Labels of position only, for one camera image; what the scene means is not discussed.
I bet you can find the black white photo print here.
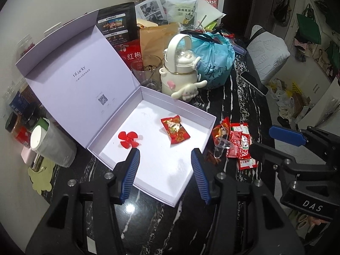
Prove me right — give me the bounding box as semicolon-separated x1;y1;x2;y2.
135;0;168;22

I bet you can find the red goji berry bag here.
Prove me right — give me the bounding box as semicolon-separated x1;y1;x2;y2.
115;39;144;71

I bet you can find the long red white sachet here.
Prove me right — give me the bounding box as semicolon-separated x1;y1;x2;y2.
230;123;252;152

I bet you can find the blue plastic bag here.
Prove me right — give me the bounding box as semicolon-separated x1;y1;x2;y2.
190;32;235;90

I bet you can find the green coaster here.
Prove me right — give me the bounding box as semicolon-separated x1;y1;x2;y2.
28;157;56;196

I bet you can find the brown candy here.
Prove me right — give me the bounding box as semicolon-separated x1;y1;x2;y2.
207;151;222;166

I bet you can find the clear glass cup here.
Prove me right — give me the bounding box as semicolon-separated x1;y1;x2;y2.
131;55;163;92

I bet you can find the green tote bag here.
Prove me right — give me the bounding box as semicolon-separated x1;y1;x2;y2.
296;4;322;44

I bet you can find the red gold wrapped candy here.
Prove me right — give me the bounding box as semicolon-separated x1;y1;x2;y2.
212;117;231;140

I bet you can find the cream kettle bottle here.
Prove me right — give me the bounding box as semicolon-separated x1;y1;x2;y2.
159;34;209;103

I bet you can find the smartphone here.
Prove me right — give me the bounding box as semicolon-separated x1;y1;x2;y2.
240;72;269;96

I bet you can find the black hanging bag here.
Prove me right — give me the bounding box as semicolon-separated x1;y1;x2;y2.
273;0;291;27

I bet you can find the clear plastic clip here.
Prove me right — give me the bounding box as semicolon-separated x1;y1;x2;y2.
212;137;231;158

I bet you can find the red jar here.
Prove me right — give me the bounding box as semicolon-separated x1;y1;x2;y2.
14;127;31;147

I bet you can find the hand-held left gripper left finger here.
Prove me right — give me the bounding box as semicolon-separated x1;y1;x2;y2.
25;147;141;255

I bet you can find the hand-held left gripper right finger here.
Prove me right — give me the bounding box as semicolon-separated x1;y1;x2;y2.
191;148;306;255

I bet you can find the grey sleeved paper cup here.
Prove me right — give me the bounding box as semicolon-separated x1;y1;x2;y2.
30;123;77;168

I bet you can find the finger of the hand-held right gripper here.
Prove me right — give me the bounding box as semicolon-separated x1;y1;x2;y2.
250;142;340;186
269;126;340;162

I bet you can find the white tea pouch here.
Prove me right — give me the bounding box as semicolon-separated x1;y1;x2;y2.
164;0;199;24

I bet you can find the brown jar black lid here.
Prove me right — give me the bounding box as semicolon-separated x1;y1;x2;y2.
5;112;22;133

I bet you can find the pink case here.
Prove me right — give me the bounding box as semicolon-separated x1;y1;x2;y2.
21;146;44;170

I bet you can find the red figure print candy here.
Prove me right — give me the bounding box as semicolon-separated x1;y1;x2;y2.
161;115;191;145

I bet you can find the white paper bag red label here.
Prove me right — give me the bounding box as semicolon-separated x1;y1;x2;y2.
195;0;226;28

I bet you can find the clear glass jar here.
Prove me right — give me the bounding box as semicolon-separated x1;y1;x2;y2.
16;34;36;59

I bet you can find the red plastic flower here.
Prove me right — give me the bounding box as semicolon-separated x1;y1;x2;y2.
118;131;142;148

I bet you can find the small red sauce packet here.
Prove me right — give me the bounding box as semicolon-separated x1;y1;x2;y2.
226;135;241;158
237;157;259;170

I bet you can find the brown paper bag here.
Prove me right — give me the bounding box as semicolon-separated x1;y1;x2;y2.
139;23;181;64

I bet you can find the black coffee bag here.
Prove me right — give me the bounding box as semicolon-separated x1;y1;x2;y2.
96;2;139;45

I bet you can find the lavender gift box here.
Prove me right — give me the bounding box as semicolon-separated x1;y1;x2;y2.
15;9;217;208

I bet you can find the white chair cushion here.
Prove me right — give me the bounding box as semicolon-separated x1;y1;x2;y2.
246;25;291;85

